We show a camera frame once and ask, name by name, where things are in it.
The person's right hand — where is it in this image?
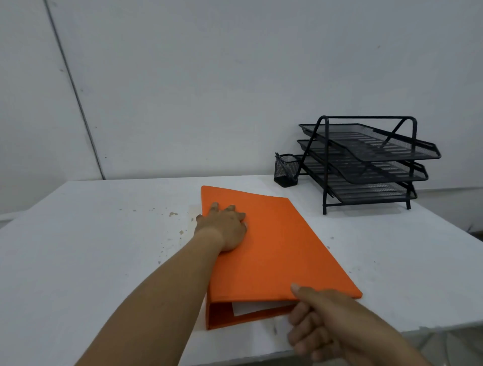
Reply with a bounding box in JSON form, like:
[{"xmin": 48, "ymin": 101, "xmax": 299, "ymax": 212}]
[{"xmin": 287, "ymin": 284, "xmax": 406, "ymax": 366}]

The person's left hand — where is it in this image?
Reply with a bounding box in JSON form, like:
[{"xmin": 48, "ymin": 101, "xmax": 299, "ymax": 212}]
[{"xmin": 194, "ymin": 202, "xmax": 248, "ymax": 253}]

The orange ring binder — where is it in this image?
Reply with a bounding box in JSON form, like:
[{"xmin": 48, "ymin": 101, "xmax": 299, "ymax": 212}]
[{"xmin": 200, "ymin": 186, "xmax": 363, "ymax": 331}]

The person's left forearm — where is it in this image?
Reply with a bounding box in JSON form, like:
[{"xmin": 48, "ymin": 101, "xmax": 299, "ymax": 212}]
[{"xmin": 75, "ymin": 228, "xmax": 225, "ymax": 366}]

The person's right forearm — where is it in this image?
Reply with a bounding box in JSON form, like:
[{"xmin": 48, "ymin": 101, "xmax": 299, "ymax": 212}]
[{"xmin": 387, "ymin": 334, "xmax": 431, "ymax": 366}]

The black mesh pen holder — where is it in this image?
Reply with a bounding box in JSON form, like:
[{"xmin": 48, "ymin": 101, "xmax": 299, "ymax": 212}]
[{"xmin": 273, "ymin": 152, "xmax": 302, "ymax": 188}]

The black mesh three-tier tray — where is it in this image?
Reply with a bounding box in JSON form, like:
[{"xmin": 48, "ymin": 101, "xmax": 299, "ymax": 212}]
[{"xmin": 297, "ymin": 115, "xmax": 441, "ymax": 216}]

